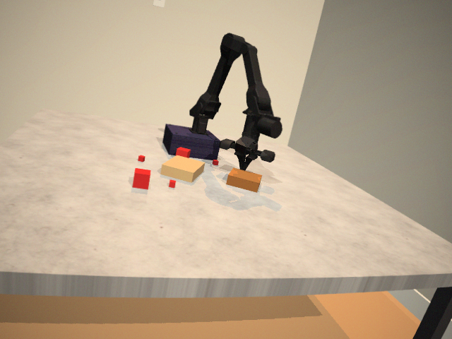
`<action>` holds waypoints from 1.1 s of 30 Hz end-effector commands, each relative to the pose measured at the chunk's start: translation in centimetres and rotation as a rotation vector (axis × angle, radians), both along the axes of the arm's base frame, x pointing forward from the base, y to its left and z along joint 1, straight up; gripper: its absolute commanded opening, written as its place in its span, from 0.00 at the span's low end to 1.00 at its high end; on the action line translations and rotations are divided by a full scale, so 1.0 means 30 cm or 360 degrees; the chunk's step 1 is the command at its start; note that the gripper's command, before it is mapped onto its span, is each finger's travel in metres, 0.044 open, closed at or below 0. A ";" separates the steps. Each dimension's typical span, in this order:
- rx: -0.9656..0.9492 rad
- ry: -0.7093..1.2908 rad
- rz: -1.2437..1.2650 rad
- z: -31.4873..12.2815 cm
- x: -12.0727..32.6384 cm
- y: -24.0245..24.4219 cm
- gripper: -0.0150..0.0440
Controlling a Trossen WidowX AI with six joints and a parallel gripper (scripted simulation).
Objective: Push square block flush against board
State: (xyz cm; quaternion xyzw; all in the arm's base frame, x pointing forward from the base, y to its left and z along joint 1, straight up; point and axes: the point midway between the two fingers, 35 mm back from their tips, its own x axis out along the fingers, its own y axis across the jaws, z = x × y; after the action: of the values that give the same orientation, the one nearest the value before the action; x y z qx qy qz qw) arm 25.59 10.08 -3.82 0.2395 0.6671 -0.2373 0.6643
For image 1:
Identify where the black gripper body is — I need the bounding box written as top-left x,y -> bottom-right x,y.
219,129 -> 275,162

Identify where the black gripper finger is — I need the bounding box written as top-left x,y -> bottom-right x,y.
242,156 -> 258,171
234,153 -> 246,170

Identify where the orange square block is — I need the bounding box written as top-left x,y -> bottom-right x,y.
226,168 -> 262,193

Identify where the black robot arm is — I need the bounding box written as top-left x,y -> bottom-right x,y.
189,32 -> 283,155

